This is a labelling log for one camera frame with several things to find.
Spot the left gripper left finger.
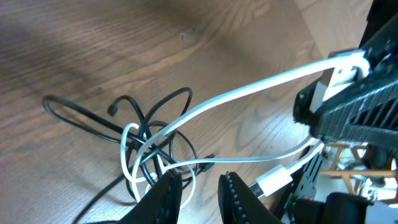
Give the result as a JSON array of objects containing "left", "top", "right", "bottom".
[{"left": 117, "top": 172, "right": 182, "bottom": 224}]

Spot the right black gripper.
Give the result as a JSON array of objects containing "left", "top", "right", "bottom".
[{"left": 293, "top": 0, "right": 397, "bottom": 148}]

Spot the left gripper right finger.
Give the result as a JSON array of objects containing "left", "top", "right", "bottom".
[{"left": 218, "top": 172, "right": 282, "bottom": 224}]

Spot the white usb cable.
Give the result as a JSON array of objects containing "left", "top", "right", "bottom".
[{"left": 119, "top": 49, "right": 371, "bottom": 208}]

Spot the black usb cable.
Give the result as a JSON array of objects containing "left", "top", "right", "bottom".
[{"left": 42, "top": 86, "right": 215, "bottom": 224}]

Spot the wooden furniture in background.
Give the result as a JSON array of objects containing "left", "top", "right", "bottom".
[{"left": 320, "top": 143, "right": 397, "bottom": 205}]

